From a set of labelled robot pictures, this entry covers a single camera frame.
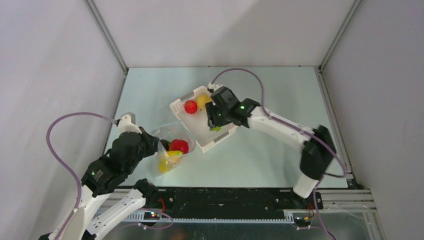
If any green toy starfruit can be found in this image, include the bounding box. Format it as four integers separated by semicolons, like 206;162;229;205
209;126;222;132

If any yellow toy banana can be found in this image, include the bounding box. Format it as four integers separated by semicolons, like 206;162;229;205
158;150;184;173

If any large red toy apple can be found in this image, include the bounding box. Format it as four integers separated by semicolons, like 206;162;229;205
168;139;190;154

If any clear zip top bag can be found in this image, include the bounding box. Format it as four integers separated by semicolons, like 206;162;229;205
150;121;196;176

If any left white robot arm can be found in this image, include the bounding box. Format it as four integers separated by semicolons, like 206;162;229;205
40;127;160;240

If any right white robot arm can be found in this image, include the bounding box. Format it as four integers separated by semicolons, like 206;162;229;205
205;83;336;209

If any yellow toy lemon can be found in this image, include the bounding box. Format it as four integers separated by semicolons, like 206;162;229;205
195;93;213;111

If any white perforated plastic basket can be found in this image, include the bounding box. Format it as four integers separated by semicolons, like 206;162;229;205
169;86;237;153

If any small red toy apple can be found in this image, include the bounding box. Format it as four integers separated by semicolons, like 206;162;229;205
184;100;198;115

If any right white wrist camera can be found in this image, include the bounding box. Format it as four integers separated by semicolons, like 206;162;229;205
207;83;223;94

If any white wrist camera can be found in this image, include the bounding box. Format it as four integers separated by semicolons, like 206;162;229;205
207;83;223;94
116;112;142;134

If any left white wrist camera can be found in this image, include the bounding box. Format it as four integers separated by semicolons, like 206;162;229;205
116;112;142;134

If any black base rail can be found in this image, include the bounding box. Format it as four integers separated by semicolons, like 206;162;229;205
146;187;324;219

